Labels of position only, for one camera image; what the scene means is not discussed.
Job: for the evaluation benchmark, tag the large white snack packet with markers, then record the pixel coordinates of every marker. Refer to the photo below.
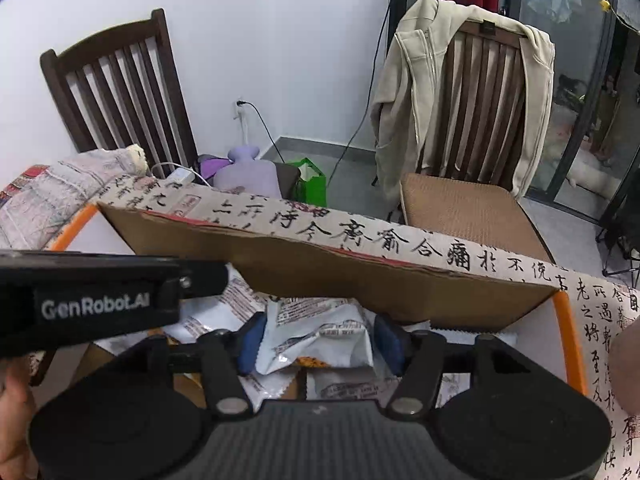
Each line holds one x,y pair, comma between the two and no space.
320,340

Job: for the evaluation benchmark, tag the pink striped cloth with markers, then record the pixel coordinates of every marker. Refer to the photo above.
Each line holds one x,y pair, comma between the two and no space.
60,195

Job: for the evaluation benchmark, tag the person's left hand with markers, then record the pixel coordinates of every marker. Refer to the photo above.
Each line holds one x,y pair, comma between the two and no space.
15,420

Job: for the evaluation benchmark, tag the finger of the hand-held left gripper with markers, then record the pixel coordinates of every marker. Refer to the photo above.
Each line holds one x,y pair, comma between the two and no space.
205,277

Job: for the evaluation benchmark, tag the heap of white packets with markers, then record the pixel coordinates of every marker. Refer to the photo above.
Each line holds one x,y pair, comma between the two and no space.
235,305

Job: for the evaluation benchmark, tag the green shopping bag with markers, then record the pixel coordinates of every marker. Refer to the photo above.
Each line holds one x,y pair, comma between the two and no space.
310,182

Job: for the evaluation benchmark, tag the orange cardboard box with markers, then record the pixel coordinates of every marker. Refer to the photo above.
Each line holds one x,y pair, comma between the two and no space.
400,280

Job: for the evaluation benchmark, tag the pink glass vase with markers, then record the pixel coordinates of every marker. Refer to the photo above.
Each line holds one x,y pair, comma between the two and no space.
627,365

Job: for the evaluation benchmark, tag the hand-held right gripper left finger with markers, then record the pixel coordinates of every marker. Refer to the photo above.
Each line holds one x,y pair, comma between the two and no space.
250,342

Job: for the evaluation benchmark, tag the yellow and pink flower branches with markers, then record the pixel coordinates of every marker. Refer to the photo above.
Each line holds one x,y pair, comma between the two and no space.
607,4

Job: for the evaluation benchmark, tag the purple hot water bottle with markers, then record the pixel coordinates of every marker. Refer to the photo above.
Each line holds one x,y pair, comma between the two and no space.
245,172

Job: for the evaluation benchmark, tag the brown wooden chair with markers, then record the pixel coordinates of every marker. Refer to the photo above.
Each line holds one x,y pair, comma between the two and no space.
480,100

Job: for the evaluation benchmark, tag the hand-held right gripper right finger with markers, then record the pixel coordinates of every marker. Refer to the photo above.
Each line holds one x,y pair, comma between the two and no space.
387,345

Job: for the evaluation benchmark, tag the beige jacket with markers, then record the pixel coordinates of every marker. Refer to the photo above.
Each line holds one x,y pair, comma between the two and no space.
405,105

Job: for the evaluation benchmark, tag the black tripod stand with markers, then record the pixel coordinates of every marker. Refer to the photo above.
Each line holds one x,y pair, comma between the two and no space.
622,225

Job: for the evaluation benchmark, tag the woven seat cushion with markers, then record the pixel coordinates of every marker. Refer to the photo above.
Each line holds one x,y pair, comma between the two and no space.
465,215

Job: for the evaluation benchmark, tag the dark wooden chair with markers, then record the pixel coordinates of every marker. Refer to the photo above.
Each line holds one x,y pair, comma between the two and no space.
130,90

